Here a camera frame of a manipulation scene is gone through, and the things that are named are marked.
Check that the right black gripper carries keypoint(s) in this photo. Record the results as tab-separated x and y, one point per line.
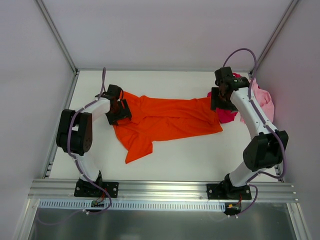
216	99

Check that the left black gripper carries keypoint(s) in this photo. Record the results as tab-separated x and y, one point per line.
120	114

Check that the magenta t shirt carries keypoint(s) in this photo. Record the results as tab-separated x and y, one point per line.
225	116

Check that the orange t shirt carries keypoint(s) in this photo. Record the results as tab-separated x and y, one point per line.
159	119

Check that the light pink t shirt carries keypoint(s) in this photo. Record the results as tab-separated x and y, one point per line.
264	99

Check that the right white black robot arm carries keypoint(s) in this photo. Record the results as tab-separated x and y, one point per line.
267	144

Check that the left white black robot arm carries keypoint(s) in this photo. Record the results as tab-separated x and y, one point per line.
75	136

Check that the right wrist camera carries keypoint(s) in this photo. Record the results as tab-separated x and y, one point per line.
223	72

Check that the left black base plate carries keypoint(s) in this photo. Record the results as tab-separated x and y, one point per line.
110	189

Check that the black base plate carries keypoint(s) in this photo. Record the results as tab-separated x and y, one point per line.
110	189
221	191

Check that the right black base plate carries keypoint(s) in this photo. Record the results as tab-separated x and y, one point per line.
221	191

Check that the white slotted cable duct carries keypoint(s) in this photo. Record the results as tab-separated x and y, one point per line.
134	205

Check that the aluminium mounting rail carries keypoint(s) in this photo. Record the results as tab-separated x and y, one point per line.
185	191

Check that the right aluminium frame post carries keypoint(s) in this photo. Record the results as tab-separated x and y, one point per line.
276	33

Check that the aluminium frame post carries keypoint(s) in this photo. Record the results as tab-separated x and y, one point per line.
276	33
56	35

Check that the left aluminium frame post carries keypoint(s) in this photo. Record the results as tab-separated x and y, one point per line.
56	35

